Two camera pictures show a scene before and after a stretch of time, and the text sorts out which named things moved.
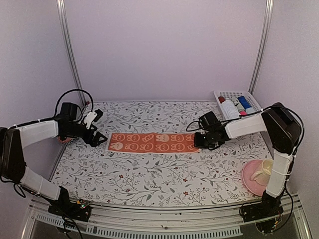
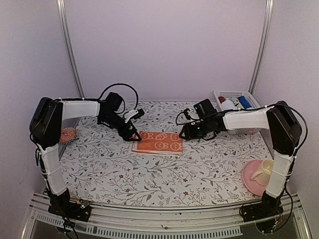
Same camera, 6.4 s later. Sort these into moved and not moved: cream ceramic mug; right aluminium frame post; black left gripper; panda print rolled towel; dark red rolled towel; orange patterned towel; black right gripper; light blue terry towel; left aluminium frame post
Moved: black left gripper; black right gripper; orange patterned towel
Not moved: left aluminium frame post; cream ceramic mug; panda print rolled towel; light blue terry towel; right aluminium frame post; dark red rolled towel
